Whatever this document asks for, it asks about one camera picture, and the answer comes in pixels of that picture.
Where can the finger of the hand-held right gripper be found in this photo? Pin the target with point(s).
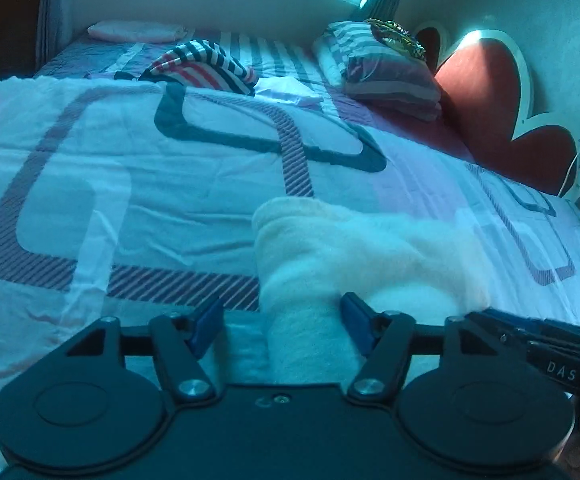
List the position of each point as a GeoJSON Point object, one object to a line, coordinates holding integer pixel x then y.
{"type": "Point", "coordinates": [534, 331]}

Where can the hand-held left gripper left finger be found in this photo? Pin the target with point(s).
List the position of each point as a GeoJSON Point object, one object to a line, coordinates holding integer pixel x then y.
{"type": "Point", "coordinates": [207, 325]}

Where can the patterned white pink bedspread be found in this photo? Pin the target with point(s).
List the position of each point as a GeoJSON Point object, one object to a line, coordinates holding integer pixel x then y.
{"type": "Point", "coordinates": [120, 185]}

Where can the sheer pale curtain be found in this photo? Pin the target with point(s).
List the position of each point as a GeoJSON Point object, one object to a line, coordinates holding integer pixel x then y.
{"type": "Point", "coordinates": [52, 15]}

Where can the small white folded cloth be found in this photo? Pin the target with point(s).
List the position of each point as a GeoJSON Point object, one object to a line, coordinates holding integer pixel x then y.
{"type": "Point", "coordinates": [292, 92]}

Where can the red heart-shaped headboard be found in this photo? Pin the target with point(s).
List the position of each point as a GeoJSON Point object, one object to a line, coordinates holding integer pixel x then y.
{"type": "Point", "coordinates": [484, 95]}

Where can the white fleece garment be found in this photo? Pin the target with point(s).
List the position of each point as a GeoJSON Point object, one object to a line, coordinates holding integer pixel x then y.
{"type": "Point", "coordinates": [320, 260]}

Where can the striped bed sheet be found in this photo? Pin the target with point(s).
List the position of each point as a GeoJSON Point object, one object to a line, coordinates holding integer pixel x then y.
{"type": "Point", "coordinates": [280, 55]}

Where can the navy red striped cloth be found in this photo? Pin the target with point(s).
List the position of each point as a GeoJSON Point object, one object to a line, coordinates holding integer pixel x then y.
{"type": "Point", "coordinates": [205, 67]}

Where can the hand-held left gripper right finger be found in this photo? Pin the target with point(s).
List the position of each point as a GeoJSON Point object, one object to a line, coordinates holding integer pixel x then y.
{"type": "Point", "coordinates": [357, 320]}

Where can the colourful patterned cloth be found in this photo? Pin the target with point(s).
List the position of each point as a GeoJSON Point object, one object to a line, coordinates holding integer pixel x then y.
{"type": "Point", "coordinates": [394, 35]}

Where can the striped pillow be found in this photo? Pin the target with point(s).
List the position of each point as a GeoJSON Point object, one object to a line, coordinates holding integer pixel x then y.
{"type": "Point", "coordinates": [384, 75]}

